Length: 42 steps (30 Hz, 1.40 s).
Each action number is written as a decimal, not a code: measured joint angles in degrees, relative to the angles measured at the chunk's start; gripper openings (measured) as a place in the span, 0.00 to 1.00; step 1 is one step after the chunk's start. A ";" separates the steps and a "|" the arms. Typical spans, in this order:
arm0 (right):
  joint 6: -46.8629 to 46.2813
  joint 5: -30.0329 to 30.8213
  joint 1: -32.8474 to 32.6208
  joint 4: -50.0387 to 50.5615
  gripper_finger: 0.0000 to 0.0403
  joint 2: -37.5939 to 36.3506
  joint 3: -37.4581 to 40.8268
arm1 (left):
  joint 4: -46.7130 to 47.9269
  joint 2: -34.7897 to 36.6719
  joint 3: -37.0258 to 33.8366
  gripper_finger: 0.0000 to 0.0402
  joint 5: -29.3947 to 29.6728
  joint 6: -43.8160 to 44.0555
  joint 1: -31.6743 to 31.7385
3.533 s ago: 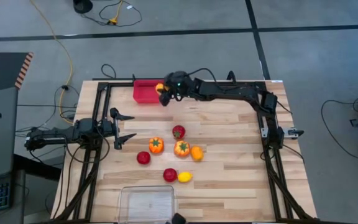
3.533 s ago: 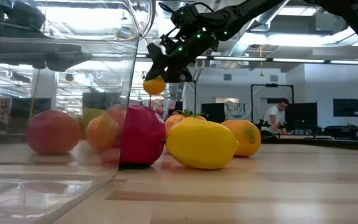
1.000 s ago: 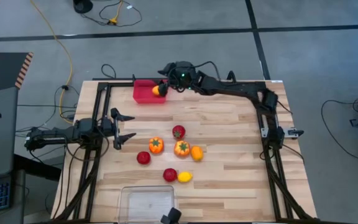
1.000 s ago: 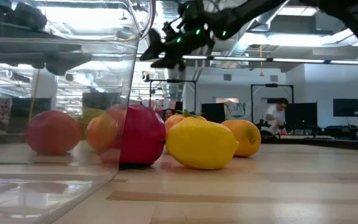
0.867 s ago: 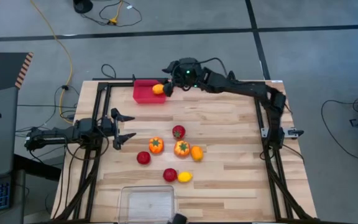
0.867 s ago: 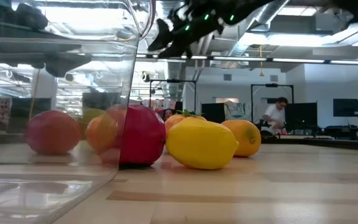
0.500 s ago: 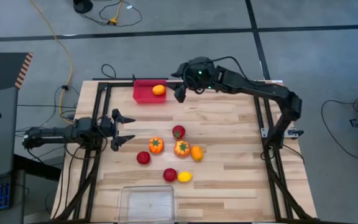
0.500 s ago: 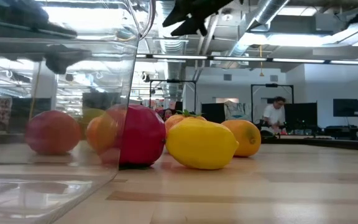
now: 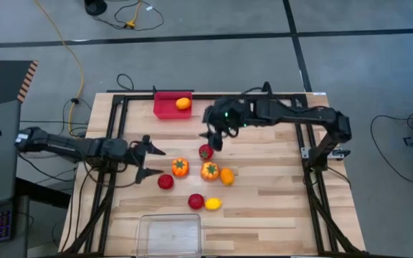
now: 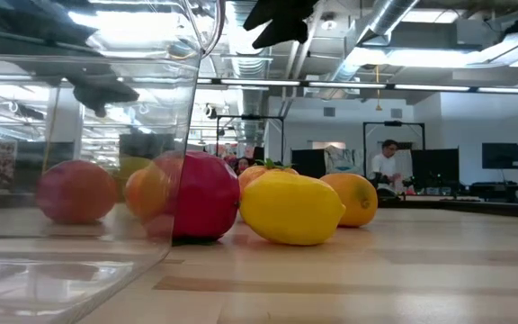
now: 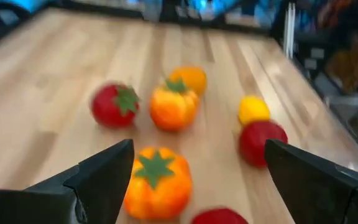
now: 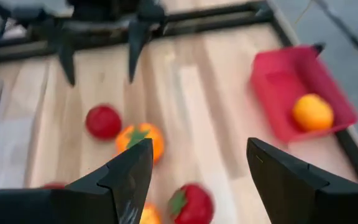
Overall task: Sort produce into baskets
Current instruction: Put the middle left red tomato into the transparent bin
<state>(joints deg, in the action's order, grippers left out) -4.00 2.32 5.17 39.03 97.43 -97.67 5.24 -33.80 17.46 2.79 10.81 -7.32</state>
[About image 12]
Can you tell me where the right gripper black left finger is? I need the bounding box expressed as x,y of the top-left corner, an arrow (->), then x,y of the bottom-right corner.
0,138 -> 154,224

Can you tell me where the red tomato with green stem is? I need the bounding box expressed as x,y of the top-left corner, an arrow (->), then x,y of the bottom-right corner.
40,182 -> 68,190
168,182 -> 215,224

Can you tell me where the plain orange fruit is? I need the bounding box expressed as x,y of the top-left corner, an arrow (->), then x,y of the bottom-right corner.
291,93 -> 335,133

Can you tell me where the red plastic basket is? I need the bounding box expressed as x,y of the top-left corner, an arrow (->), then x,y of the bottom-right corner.
249,44 -> 358,144

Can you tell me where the black floor cable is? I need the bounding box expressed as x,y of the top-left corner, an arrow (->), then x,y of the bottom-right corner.
314,0 -> 358,71

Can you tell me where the orange toy fruit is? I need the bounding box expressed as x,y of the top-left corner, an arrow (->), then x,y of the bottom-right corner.
139,202 -> 162,224

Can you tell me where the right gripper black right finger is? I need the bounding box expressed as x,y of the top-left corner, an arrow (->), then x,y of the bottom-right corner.
246,137 -> 358,224

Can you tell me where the red tomato without visible stem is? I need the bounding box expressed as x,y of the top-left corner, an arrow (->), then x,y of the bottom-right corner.
85,104 -> 123,141

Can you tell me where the orange tomato with green stem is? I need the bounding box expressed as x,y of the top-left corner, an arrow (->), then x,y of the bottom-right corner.
114,122 -> 165,165

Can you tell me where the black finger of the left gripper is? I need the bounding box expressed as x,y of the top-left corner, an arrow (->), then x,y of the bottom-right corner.
127,19 -> 152,84
54,34 -> 76,87

